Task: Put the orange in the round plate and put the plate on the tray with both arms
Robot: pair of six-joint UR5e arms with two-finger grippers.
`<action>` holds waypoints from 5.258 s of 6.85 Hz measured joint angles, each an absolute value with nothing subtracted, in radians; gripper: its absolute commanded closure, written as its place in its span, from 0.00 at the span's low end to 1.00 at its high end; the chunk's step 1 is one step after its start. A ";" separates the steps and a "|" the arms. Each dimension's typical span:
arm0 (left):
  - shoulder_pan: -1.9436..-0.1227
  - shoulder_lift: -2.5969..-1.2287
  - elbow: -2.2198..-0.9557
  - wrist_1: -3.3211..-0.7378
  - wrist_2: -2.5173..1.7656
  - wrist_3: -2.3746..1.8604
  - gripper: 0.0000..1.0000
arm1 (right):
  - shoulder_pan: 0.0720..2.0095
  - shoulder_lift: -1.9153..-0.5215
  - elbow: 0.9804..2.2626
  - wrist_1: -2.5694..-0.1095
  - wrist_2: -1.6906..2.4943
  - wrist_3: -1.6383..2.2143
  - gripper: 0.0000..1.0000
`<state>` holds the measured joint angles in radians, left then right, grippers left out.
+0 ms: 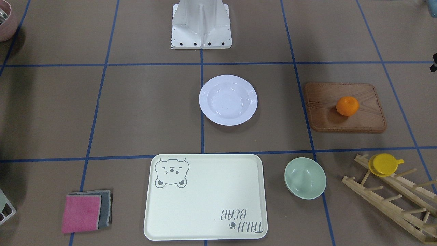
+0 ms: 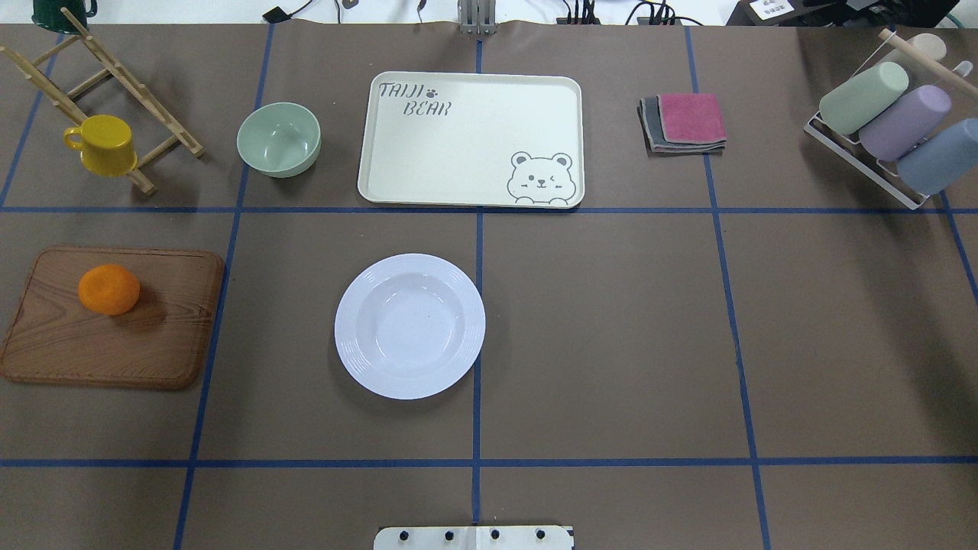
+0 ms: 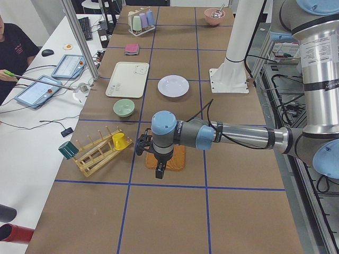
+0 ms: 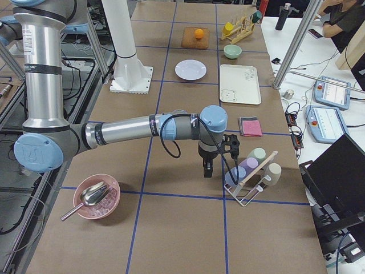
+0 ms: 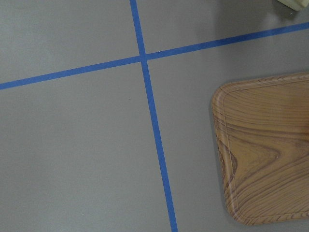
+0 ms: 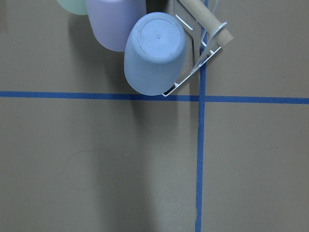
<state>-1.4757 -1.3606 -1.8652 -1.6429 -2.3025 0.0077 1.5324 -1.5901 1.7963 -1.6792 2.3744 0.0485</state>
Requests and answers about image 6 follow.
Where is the blue plastic cup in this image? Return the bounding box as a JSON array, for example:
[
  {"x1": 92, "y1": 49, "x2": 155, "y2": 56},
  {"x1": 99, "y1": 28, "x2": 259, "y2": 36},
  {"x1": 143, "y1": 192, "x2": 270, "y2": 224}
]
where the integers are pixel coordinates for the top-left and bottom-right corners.
[{"x1": 124, "y1": 12, "x2": 186, "y2": 96}]

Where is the lilac plastic cup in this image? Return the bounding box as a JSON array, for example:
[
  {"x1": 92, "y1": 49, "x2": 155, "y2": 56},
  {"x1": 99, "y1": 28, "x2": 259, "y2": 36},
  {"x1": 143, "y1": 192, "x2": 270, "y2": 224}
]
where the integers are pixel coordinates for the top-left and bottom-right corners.
[{"x1": 85, "y1": 0, "x2": 146, "y2": 52}]

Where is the mint green plastic cup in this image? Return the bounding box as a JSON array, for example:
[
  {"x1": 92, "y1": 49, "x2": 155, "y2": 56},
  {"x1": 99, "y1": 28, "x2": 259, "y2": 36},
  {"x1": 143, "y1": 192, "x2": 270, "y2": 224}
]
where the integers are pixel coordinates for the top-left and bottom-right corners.
[{"x1": 56, "y1": 0, "x2": 87, "y2": 15}]

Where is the white wire cup rack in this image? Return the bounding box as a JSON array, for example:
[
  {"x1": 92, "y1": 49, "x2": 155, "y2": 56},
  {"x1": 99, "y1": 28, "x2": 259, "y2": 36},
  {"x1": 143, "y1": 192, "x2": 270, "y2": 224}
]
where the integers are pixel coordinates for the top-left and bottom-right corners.
[{"x1": 162, "y1": 0, "x2": 234, "y2": 97}]

